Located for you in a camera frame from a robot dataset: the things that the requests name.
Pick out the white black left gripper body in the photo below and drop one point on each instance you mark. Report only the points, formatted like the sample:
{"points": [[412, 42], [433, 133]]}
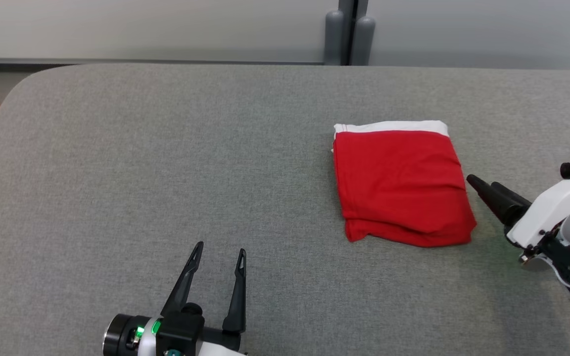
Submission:
{"points": [[220, 346]]}

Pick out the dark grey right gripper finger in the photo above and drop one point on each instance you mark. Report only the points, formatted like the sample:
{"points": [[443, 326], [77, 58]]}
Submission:
{"points": [[517, 199], [500, 207]]}

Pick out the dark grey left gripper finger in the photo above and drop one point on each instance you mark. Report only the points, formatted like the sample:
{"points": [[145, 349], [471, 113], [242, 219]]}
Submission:
{"points": [[237, 311], [178, 301]]}

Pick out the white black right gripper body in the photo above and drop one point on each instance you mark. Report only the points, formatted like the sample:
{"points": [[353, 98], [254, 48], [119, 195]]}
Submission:
{"points": [[547, 207]]}

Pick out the red jersey with ribbed collar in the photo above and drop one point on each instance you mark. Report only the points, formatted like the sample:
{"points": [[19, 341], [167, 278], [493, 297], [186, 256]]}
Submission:
{"points": [[399, 188]]}

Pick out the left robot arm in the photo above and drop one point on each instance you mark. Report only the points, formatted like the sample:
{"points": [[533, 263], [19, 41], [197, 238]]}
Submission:
{"points": [[119, 336]]}

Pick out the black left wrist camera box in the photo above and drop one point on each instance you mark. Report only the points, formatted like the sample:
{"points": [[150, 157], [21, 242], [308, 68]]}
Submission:
{"points": [[181, 331]]}

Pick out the grey vertical partition frame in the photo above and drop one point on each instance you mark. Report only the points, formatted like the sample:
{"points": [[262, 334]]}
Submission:
{"points": [[347, 29]]}

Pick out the grey wall baseboard strip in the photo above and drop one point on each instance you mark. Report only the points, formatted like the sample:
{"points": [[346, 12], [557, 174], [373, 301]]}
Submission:
{"points": [[117, 61]]}

